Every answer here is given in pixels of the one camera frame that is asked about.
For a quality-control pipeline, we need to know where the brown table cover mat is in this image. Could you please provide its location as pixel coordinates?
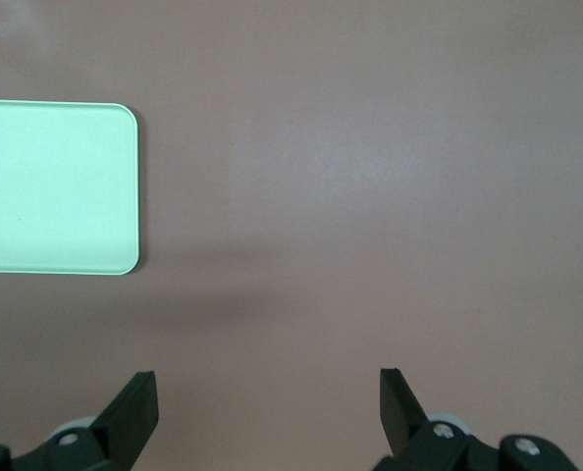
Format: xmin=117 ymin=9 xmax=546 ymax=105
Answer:
xmin=0 ymin=0 xmax=583 ymax=471

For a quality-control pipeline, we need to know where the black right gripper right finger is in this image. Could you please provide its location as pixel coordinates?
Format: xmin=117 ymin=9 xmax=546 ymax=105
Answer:
xmin=372 ymin=367 xmax=580 ymax=471

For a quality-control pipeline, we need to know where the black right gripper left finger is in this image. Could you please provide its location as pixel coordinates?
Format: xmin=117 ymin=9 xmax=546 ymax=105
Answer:
xmin=0 ymin=371 xmax=160 ymax=471

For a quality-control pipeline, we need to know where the light green rectangular tray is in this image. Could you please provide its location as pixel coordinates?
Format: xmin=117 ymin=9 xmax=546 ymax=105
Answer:
xmin=0 ymin=99 xmax=139 ymax=277

